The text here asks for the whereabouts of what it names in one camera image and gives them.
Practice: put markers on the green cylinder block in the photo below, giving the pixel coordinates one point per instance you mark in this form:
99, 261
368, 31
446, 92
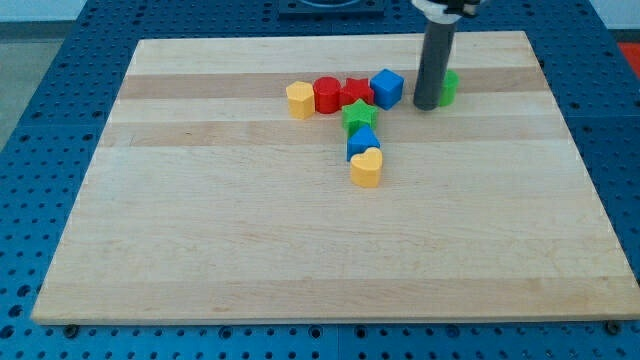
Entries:
449, 88

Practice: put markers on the blue triangle block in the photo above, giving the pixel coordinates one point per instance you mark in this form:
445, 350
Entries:
360, 141

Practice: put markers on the yellow heart block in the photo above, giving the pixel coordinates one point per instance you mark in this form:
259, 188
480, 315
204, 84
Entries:
366, 168

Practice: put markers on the red cylinder block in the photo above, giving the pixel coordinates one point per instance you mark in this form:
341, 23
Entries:
327, 94

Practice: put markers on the green star block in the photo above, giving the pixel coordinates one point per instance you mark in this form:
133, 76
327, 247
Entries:
358, 114

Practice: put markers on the red star block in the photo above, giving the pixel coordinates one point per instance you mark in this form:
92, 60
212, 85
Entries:
355, 89

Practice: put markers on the light wooden board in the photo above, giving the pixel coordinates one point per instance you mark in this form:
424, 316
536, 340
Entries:
205, 202

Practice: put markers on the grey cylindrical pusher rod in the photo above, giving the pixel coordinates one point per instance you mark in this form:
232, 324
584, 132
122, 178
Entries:
436, 49

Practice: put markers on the white and black rod mount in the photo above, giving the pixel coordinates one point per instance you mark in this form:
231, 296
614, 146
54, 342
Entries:
448, 11

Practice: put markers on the blue cube block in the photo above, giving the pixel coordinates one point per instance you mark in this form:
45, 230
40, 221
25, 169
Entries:
388, 88

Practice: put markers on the yellow hexagon block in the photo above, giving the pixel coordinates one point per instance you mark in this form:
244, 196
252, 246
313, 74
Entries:
301, 100

